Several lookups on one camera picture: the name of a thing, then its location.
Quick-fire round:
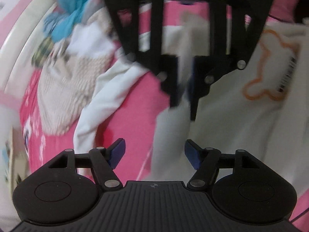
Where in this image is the white bear print shirt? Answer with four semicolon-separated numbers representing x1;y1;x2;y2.
73;23;308;194

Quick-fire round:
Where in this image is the pink grey blue quilt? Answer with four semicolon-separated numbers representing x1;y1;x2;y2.
43;0;112;43

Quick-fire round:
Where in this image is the plaid green fabric item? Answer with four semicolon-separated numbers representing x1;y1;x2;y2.
31;36;54;69

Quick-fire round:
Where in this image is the beige knitted sweater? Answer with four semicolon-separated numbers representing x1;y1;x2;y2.
37;8;115;135

